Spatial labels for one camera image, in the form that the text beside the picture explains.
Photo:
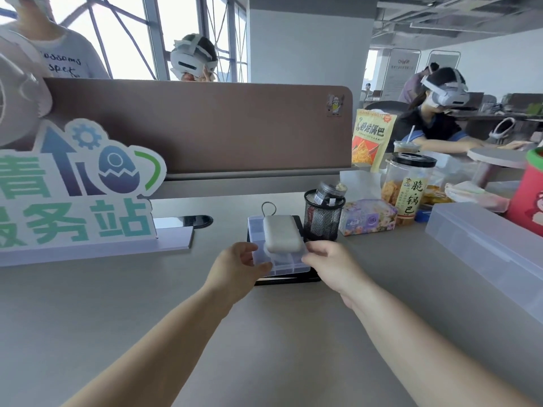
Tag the clear plastic food bag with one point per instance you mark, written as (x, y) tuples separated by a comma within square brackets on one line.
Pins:
[(475, 194)]

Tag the white power bank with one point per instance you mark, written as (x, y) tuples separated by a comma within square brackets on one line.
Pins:
[(282, 233)]

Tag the dark metal window frame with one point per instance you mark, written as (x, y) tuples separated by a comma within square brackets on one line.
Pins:
[(152, 38)]

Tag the black notebook white circle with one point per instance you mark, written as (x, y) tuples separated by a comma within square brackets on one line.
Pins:
[(288, 280)]

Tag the clear drink cup with straw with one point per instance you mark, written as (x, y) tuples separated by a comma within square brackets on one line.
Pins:
[(406, 146)]

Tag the green white standing sign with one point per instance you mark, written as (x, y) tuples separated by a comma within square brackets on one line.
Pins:
[(63, 186)]

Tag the purple print tissue box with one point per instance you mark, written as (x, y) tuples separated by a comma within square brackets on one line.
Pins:
[(369, 216)]

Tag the white vr headset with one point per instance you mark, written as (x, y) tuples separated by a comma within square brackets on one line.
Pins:
[(449, 95), (502, 129), (191, 63)]

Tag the person's left forearm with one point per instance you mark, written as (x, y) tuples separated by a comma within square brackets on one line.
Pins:
[(148, 364)]

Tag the small clear round jar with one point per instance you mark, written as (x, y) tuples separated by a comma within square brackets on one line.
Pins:
[(328, 192)]

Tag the person's right hand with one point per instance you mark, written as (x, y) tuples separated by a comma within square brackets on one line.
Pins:
[(335, 267)]

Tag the red bear print bucket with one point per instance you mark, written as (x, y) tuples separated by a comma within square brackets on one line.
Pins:
[(528, 199)]

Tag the clear plastic storage box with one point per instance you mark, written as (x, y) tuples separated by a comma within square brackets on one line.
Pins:
[(488, 245)]

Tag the clear compartment box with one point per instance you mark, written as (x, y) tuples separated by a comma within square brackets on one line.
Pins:
[(254, 233)]

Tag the black mesh pen holder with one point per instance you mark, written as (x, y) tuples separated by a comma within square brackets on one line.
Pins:
[(324, 222)]

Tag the person's right forearm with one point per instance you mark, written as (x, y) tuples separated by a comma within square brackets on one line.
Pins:
[(424, 360)]

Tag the clear snack bag yellow label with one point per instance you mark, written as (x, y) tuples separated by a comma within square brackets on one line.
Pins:
[(407, 190)]

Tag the person's left hand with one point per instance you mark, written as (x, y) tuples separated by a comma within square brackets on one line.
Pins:
[(233, 271)]

